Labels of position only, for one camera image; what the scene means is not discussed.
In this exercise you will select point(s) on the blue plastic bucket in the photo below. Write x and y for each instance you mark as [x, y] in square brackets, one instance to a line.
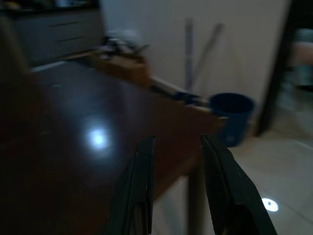
[232, 117]

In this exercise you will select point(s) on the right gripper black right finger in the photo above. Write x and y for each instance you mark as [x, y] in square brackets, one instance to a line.
[234, 195]

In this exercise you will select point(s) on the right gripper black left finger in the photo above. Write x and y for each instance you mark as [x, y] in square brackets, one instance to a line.
[137, 195]

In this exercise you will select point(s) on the pile of clutter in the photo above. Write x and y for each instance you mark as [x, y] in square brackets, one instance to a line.
[119, 44]

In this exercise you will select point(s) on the brown cardboard box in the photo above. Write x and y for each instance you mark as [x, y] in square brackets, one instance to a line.
[127, 68]

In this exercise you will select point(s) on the dark door frame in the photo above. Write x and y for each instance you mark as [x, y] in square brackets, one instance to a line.
[276, 73]

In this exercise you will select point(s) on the grey drawer cabinet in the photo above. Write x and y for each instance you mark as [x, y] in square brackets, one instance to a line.
[61, 34]

